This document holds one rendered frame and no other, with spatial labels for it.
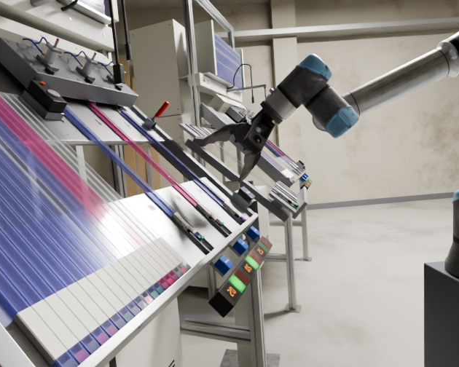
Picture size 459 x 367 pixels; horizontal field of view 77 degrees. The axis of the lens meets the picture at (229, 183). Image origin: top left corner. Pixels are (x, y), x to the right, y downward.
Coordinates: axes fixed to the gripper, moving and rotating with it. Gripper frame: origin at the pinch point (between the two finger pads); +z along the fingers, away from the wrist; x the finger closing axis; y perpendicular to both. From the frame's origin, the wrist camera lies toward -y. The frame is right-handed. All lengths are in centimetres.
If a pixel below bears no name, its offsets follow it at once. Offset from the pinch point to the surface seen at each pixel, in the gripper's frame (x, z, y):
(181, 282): -1.8, 4.2, -38.6
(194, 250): -3.7, 6.9, -26.6
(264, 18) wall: 30, -63, 368
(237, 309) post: -49, 43, 11
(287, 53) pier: -22, -55, 343
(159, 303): 0.5, 4.2, -44.2
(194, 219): -2.1, 7.7, -16.1
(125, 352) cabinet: -15, 49, -23
